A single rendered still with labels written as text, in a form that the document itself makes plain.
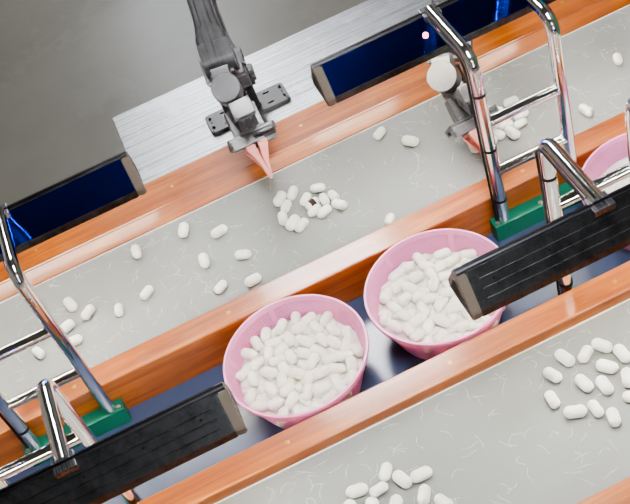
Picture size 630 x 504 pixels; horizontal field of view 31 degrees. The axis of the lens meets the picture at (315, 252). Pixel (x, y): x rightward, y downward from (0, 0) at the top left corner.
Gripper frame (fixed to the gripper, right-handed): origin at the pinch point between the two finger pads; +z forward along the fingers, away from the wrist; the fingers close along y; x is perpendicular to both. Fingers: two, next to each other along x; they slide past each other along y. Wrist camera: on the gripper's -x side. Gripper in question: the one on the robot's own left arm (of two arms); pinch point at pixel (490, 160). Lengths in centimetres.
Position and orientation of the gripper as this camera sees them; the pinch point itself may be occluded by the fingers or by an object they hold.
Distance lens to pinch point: 221.5
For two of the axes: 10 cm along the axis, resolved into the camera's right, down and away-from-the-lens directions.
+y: 9.0, -4.3, 0.7
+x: -0.3, 0.9, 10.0
